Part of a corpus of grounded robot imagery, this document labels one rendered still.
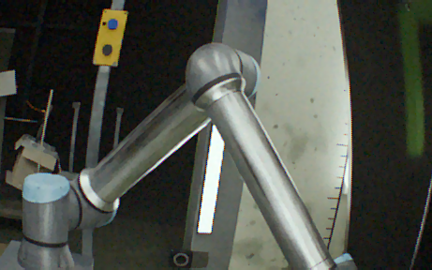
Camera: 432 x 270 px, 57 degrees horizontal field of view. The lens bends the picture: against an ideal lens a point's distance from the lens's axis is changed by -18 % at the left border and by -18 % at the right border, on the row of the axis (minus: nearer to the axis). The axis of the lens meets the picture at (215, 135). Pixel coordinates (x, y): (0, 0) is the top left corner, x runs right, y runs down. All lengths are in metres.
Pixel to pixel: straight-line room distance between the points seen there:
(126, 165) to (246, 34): 0.96
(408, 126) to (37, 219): 1.33
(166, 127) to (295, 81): 0.99
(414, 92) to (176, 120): 0.98
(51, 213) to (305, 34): 1.37
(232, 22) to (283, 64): 0.28
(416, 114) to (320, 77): 0.57
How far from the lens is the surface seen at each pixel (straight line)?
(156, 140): 1.17
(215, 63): 0.96
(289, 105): 2.02
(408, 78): 1.74
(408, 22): 1.78
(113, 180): 1.26
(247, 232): 2.05
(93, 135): 2.11
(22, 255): 1.31
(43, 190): 1.22
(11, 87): 3.59
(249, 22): 2.00
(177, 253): 2.00
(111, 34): 2.06
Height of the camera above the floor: 1.16
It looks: 3 degrees down
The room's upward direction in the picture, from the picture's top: 8 degrees clockwise
